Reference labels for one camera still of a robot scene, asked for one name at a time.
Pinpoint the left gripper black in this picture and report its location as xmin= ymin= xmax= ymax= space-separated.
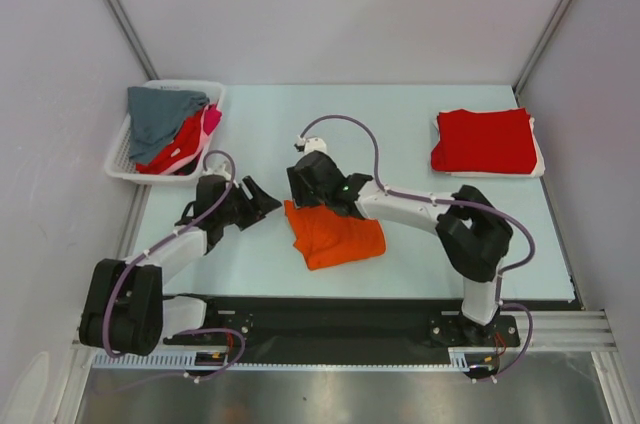
xmin=216 ymin=176 xmax=281 ymax=231

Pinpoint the orange t shirt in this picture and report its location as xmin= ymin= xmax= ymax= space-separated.
xmin=284 ymin=200 xmax=387 ymax=271

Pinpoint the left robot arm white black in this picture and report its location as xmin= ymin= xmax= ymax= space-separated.
xmin=78 ymin=174 xmax=282 ymax=357

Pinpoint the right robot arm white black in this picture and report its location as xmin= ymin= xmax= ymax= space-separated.
xmin=287 ymin=151 xmax=513 ymax=345

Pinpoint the pink t shirt in basket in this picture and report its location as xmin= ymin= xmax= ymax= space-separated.
xmin=201 ymin=104 xmax=222 ymax=136

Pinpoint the red t shirt in basket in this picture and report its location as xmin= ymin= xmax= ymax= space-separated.
xmin=135 ymin=110 xmax=206 ymax=175

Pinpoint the grey t shirt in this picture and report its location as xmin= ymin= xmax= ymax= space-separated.
xmin=127 ymin=86 xmax=210 ymax=165

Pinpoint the folded white t shirt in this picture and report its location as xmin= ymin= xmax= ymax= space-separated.
xmin=432 ymin=113 xmax=547 ymax=179

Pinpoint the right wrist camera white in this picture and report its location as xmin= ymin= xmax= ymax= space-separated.
xmin=294 ymin=136 xmax=328 ymax=155

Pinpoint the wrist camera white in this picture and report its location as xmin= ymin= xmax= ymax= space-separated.
xmin=294 ymin=136 xmax=328 ymax=155
xmin=200 ymin=161 xmax=235 ymax=182

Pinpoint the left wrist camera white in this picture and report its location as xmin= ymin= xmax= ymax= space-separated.
xmin=200 ymin=161 xmax=235 ymax=182

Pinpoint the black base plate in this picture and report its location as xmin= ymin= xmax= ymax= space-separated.
xmin=164 ymin=296 xmax=522 ymax=366

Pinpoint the white slotted cable duct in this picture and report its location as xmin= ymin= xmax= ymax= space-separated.
xmin=92 ymin=349 xmax=497 ymax=374

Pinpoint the left corner aluminium post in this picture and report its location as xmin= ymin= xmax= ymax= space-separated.
xmin=103 ymin=0 xmax=159 ymax=80

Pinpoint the corner aluminium post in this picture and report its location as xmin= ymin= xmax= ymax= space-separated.
xmin=512 ymin=0 xmax=575 ymax=100
xmin=103 ymin=0 xmax=159 ymax=80

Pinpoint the aluminium rail frame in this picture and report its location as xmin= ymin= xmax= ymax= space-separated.
xmin=71 ymin=308 xmax=616 ymax=353

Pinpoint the right corner aluminium post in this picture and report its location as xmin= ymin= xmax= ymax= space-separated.
xmin=512 ymin=0 xmax=575 ymax=100

